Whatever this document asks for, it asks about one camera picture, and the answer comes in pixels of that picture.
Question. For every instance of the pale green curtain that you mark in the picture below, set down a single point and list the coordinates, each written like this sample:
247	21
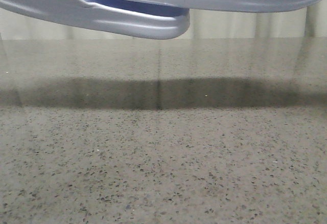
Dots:
310	21

